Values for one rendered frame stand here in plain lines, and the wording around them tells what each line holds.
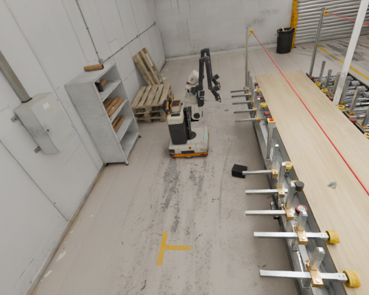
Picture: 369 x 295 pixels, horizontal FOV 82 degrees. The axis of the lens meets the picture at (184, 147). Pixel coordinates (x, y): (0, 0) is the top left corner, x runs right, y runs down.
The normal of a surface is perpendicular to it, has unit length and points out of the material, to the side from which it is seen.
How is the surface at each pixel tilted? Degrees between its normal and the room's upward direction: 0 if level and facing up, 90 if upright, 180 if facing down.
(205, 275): 0
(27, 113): 90
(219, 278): 0
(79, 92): 90
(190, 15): 90
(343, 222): 0
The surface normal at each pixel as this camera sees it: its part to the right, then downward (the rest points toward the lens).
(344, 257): -0.15, -0.79
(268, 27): -0.11, 0.62
